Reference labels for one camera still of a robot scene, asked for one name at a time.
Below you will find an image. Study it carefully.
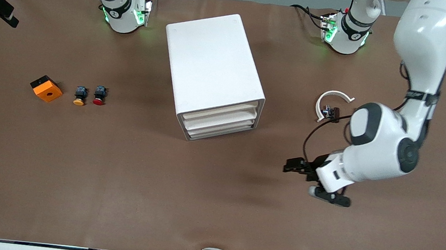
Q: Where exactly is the white curved plastic ring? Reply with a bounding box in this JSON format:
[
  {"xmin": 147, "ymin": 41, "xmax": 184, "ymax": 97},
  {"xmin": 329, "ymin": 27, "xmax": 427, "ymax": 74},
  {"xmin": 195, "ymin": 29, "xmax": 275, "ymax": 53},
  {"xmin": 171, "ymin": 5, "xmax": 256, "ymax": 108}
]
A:
[{"xmin": 315, "ymin": 89, "xmax": 355, "ymax": 126}]

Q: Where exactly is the brown table mat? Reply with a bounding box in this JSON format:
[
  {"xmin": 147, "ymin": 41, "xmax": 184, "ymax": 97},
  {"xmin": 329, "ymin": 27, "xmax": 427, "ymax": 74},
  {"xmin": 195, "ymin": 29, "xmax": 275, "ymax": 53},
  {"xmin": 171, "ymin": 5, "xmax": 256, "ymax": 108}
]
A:
[{"xmin": 0, "ymin": 0, "xmax": 446, "ymax": 250}]

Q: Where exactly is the dark brown small component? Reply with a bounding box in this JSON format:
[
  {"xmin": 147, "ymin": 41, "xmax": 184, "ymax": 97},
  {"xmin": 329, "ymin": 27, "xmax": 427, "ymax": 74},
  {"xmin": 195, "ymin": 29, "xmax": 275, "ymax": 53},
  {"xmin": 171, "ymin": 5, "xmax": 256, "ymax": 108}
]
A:
[{"xmin": 321, "ymin": 105, "xmax": 340, "ymax": 123}]

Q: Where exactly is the yellow push button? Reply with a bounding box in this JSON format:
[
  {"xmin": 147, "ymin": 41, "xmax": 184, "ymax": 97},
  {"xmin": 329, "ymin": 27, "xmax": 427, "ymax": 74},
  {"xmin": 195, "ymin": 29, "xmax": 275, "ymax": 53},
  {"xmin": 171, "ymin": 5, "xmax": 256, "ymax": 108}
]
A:
[{"xmin": 73, "ymin": 85, "xmax": 89, "ymax": 107}]

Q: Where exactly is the orange box with hole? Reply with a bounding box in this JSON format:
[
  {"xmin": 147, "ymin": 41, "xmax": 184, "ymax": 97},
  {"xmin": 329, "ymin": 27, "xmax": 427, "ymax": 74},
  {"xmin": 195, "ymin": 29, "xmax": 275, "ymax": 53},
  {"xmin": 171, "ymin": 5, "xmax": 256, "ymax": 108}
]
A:
[{"xmin": 29, "ymin": 74, "xmax": 65, "ymax": 104}]

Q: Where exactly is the red push button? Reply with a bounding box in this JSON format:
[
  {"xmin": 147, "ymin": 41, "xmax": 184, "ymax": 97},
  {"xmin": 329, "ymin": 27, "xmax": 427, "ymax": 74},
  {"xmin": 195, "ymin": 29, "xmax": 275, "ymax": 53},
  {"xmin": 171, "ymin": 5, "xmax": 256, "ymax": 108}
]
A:
[{"xmin": 92, "ymin": 85, "xmax": 108, "ymax": 107}]

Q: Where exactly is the black left arm base cable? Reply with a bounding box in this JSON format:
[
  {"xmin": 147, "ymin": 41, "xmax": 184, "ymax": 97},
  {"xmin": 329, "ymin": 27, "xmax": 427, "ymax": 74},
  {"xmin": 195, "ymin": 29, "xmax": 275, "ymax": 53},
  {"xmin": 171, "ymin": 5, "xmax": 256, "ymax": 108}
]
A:
[{"xmin": 289, "ymin": 0, "xmax": 354, "ymax": 33}]

